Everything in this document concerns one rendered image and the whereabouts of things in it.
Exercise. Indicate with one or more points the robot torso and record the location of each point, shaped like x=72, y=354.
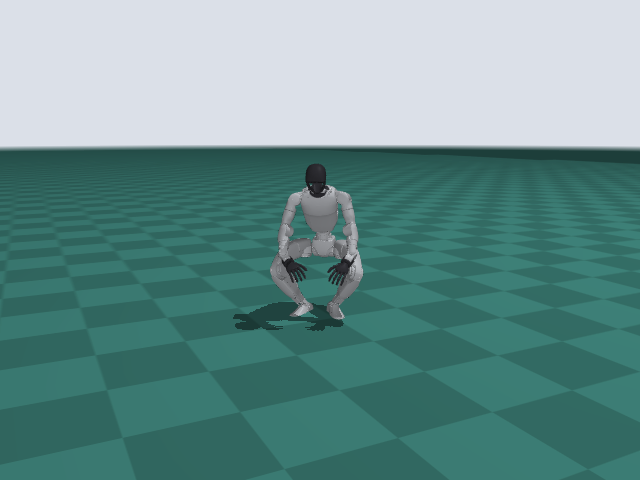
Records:
x=321, y=215

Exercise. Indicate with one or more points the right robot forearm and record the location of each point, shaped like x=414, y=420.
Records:
x=283, y=243

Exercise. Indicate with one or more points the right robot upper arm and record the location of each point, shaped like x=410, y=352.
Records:
x=289, y=212

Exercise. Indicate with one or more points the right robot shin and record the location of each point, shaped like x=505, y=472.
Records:
x=290, y=289

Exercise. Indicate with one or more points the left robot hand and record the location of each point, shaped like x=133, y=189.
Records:
x=342, y=269

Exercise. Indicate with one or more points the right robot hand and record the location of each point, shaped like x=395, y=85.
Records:
x=293, y=267

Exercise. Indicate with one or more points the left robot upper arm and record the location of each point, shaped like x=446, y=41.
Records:
x=345, y=200

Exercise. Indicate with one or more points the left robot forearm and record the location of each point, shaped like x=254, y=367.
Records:
x=352, y=241

